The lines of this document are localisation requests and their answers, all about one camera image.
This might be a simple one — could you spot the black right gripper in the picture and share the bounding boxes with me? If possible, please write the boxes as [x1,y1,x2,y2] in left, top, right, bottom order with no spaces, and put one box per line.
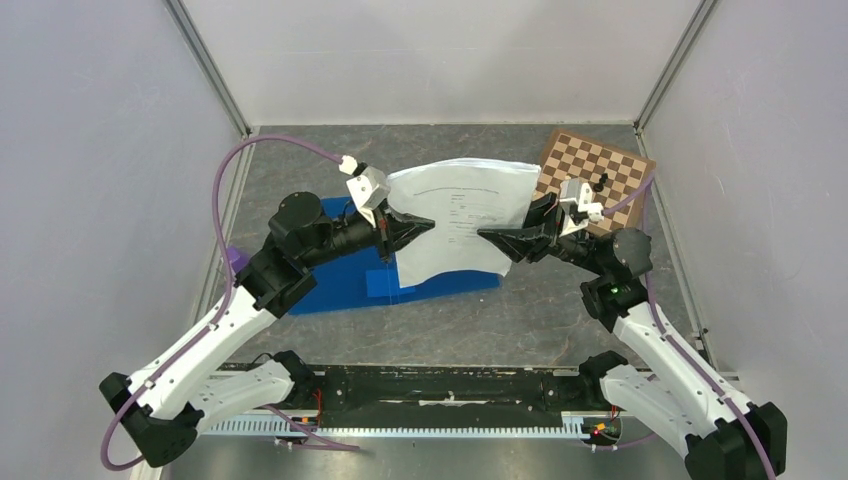
[478,191,608,276]

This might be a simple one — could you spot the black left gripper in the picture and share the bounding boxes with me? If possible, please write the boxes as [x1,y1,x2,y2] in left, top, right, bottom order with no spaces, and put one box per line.
[302,197,436,269]

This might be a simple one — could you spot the blue plastic folder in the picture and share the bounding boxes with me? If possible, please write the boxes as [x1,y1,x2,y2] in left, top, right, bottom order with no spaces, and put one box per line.
[286,196,503,317]

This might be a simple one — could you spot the white paper sheet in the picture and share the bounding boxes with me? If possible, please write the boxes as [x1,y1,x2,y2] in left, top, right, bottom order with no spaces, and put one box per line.
[388,158,541,287]

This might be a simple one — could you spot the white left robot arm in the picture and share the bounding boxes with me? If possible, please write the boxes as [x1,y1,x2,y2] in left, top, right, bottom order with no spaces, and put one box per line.
[99,192,435,471]

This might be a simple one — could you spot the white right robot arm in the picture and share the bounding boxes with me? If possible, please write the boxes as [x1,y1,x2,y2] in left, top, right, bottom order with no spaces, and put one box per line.
[478,195,788,479]

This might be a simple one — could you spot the black chess piece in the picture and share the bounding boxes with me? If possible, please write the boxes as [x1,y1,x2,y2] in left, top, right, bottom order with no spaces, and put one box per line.
[592,173,609,193]

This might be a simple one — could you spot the wooden chessboard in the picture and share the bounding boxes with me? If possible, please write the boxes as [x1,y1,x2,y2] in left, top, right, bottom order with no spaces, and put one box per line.
[533,129,656,209]

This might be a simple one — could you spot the purple plastic object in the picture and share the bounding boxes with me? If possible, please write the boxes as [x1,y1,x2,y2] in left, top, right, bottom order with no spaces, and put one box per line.
[226,246,251,274]

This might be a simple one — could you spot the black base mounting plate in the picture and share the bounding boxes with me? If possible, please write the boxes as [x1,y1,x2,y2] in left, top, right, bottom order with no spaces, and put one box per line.
[275,365,623,428]

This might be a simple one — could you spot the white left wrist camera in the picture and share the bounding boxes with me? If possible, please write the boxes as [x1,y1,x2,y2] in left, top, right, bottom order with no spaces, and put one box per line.
[338,155,390,227]

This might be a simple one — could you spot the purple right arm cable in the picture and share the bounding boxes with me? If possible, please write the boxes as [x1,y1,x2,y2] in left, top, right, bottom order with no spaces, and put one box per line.
[582,172,780,480]

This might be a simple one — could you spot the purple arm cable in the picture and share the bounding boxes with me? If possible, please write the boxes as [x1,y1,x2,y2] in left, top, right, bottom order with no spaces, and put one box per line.
[582,172,780,480]
[99,134,362,472]

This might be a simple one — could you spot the white slotted cable duct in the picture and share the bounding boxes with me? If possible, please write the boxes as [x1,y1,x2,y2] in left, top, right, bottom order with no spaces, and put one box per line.
[203,412,613,441]

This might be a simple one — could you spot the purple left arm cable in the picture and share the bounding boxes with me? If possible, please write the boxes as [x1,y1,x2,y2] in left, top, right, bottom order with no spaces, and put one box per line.
[99,134,362,472]

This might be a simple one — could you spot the aluminium frame post right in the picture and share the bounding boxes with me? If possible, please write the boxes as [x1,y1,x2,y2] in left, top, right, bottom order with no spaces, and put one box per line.
[633,0,720,137]

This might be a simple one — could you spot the aluminium frame post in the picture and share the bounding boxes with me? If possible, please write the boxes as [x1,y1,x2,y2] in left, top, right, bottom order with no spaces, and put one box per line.
[633,0,720,137]
[163,0,253,137]

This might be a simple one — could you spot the aluminium frame post left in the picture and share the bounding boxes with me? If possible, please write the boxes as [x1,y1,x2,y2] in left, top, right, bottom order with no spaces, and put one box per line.
[163,0,253,137]

